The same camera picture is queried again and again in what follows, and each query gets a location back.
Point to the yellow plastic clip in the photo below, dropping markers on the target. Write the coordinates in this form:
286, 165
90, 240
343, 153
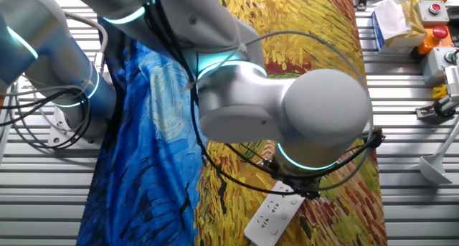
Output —
440, 92

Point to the Van Gogh wheatfield print cloth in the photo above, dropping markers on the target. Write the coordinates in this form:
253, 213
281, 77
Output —
150, 185

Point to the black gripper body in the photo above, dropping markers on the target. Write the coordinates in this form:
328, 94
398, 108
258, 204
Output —
305, 186

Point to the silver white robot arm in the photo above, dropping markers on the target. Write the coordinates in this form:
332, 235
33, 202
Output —
322, 109

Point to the white four-socket power strip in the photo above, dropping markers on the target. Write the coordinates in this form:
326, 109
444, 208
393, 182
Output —
267, 221

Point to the white dish-shaped stand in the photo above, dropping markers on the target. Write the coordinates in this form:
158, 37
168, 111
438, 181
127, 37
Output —
434, 169

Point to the silver depth camera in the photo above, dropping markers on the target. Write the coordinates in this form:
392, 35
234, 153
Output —
453, 82

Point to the grey box with green button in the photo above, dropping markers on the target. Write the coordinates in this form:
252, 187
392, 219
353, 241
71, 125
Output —
435, 65

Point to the orange emergency stop box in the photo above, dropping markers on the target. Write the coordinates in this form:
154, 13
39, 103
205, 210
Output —
435, 41

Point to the silver camera mount bracket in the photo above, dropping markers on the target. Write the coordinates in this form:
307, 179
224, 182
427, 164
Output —
425, 112

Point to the tissue box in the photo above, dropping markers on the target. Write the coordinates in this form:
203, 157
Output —
394, 23

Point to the grey box with red button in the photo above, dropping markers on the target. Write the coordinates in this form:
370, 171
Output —
430, 14

